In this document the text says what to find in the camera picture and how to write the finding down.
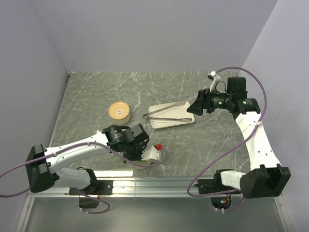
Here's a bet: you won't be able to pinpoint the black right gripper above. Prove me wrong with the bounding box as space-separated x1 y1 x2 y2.
186 86 233 116

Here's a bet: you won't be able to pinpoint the metal food tongs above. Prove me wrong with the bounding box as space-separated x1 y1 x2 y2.
143 101 194 123

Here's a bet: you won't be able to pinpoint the steel bowl from rail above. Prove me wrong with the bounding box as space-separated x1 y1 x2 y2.
109 109 131 125

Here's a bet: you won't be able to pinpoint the beige round lid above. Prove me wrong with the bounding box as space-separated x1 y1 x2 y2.
108 101 130 120

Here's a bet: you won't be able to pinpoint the green round lid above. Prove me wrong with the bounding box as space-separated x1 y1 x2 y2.
134 160 155 166

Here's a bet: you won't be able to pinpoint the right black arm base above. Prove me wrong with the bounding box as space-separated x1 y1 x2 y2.
194 169 241 195

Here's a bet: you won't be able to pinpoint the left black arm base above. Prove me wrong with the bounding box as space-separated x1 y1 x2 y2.
81 179 113 196

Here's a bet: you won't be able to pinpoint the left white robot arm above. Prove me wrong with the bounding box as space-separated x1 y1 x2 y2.
26 124 150 194

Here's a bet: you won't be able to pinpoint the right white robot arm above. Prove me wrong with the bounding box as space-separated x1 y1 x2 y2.
187 77 291 199

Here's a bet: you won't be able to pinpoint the white rectangular plate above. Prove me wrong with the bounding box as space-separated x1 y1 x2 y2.
143 101 195 129

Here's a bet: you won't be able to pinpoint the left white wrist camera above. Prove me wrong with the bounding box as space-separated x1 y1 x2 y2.
141 145 161 162

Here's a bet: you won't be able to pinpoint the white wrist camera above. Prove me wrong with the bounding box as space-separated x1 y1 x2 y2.
207 71 221 92
141 145 161 162

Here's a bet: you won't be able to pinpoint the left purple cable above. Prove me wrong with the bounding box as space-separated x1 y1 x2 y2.
0 142 168 215

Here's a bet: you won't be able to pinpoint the purple cable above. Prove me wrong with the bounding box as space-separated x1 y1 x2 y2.
187 66 267 211
0 142 168 215

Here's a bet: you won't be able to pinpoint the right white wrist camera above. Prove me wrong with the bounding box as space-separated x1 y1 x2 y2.
207 71 221 92

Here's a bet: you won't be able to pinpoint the aluminium front rail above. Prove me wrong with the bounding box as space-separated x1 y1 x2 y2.
26 175 283 199

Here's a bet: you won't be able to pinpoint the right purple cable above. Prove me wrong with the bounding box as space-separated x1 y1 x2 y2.
187 66 267 211

